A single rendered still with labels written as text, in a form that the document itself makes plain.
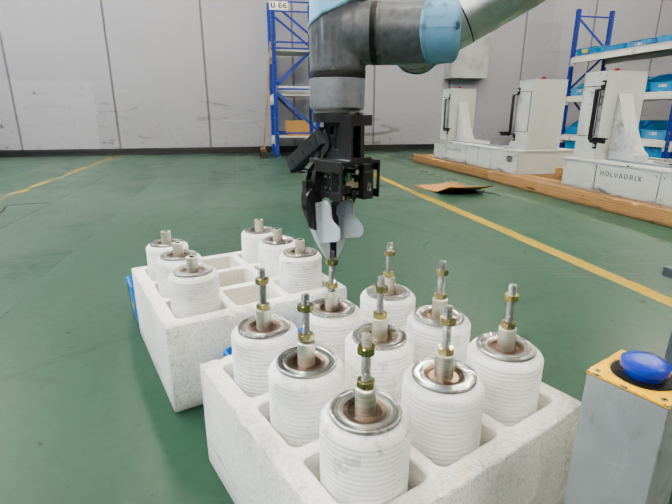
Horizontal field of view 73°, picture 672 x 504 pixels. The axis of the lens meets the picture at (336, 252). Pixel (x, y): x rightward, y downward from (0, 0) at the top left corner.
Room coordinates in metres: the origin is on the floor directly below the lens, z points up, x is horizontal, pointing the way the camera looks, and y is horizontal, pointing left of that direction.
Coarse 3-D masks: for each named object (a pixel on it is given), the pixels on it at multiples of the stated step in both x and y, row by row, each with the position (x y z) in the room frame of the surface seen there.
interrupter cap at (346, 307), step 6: (318, 300) 0.69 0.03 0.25; (324, 300) 0.69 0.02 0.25; (342, 300) 0.69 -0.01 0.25; (348, 300) 0.69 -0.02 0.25; (318, 306) 0.67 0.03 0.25; (324, 306) 0.67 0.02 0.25; (342, 306) 0.67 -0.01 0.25; (348, 306) 0.67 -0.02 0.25; (354, 306) 0.66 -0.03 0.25; (312, 312) 0.64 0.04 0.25; (318, 312) 0.64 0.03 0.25; (324, 312) 0.64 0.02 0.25; (330, 312) 0.64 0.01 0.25; (336, 312) 0.64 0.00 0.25; (342, 312) 0.64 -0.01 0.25; (348, 312) 0.64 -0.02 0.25; (330, 318) 0.63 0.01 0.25
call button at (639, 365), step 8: (624, 352) 0.39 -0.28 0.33; (632, 352) 0.39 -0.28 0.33; (640, 352) 0.39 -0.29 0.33; (648, 352) 0.39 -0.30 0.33; (624, 360) 0.37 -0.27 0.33; (632, 360) 0.37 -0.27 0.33; (640, 360) 0.37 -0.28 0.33; (648, 360) 0.37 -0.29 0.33; (656, 360) 0.37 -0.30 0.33; (664, 360) 0.37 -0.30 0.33; (624, 368) 0.37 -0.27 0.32; (632, 368) 0.36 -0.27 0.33; (640, 368) 0.36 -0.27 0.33; (648, 368) 0.36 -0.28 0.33; (656, 368) 0.36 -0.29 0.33; (664, 368) 0.36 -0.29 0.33; (632, 376) 0.37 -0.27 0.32; (640, 376) 0.36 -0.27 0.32; (648, 376) 0.35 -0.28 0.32; (656, 376) 0.35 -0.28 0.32; (664, 376) 0.35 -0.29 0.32
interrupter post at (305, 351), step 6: (300, 342) 0.50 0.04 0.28; (312, 342) 0.50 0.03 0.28; (300, 348) 0.49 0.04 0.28; (306, 348) 0.49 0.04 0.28; (312, 348) 0.49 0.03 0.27; (300, 354) 0.49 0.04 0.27; (306, 354) 0.49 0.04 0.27; (312, 354) 0.49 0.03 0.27; (300, 360) 0.49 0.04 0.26; (306, 360) 0.49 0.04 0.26; (312, 360) 0.49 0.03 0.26; (306, 366) 0.49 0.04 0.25
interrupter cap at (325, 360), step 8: (288, 352) 0.52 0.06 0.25; (296, 352) 0.52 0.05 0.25; (320, 352) 0.52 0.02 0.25; (328, 352) 0.52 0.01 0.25; (280, 360) 0.50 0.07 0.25; (288, 360) 0.50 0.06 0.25; (296, 360) 0.51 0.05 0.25; (320, 360) 0.51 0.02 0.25; (328, 360) 0.50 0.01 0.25; (336, 360) 0.50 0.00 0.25; (280, 368) 0.48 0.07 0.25; (288, 368) 0.48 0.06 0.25; (296, 368) 0.48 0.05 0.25; (304, 368) 0.49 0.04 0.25; (312, 368) 0.49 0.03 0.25; (320, 368) 0.48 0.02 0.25; (328, 368) 0.48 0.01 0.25; (288, 376) 0.47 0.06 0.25; (296, 376) 0.46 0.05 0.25; (304, 376) 0.46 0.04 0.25; (312, 376) 0.46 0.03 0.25; (320, 376) 0.47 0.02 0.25
